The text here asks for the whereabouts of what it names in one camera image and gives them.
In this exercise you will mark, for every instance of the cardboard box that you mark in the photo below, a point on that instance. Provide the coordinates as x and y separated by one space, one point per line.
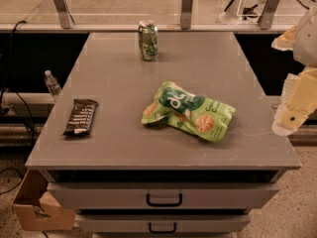
36 209

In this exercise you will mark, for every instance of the green soda can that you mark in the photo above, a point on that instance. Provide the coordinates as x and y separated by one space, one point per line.
148 40

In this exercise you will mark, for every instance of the brown chocolate bar wrapper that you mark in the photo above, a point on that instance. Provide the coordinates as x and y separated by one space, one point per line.
81 117

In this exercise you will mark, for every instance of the grey drawer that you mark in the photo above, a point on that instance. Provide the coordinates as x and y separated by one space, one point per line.
162 224
160 195

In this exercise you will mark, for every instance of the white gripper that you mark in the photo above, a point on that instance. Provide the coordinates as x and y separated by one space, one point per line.
307 42

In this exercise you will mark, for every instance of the upper grey drawer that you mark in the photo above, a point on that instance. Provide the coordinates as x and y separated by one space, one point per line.
160 195

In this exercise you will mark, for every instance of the lower grey drawer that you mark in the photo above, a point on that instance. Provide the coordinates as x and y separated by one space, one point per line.
162 224

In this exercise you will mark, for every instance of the left metal bracket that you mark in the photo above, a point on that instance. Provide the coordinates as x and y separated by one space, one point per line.
64 15

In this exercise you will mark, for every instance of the metal bracket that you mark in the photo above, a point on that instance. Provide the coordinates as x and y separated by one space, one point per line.
266 18
64 15
185 15

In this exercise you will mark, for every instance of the middle metal bracket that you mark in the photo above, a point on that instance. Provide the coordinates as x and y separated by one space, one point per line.
185 15

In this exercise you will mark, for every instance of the green rice chip bag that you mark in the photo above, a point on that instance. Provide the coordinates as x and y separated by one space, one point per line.
197 115

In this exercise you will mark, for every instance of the clear plastic water bottle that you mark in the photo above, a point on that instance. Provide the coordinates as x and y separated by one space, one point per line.
52 83

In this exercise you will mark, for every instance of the right metal bracket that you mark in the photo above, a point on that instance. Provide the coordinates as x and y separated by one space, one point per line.
266 18

